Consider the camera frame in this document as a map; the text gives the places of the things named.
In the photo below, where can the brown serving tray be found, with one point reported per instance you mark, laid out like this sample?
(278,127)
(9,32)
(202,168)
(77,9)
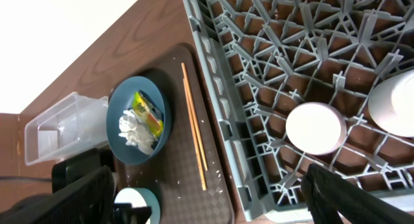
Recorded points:
(173,175)

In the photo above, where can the wooden chopstick right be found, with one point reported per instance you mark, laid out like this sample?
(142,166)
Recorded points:
(194,116)

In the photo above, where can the dark blue plate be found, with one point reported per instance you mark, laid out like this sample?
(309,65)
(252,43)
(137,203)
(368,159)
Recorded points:
(120,100)

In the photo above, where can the yellow snack wrapper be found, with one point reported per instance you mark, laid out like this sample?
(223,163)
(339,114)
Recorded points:
(147,114)

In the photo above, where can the pink plastic cup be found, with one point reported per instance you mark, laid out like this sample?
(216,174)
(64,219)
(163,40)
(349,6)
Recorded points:
(316,128)

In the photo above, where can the light blue bowl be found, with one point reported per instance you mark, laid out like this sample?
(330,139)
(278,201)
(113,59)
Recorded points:
(138,198)

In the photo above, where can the clear plastic bin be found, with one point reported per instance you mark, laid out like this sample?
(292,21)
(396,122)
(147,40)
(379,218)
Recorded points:
(71,126)

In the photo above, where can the black plastic tray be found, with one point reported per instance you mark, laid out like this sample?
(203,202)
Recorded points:
(78,166)

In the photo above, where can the grey dishwasher rack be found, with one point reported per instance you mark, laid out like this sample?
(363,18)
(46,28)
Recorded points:
(262,58)

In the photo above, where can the white plastic cup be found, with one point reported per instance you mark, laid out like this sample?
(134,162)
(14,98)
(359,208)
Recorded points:
(390,104)

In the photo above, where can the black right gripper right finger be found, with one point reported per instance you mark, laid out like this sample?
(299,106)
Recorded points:
(328,196)

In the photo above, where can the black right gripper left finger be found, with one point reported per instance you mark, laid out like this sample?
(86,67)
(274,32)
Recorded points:
(86,200)

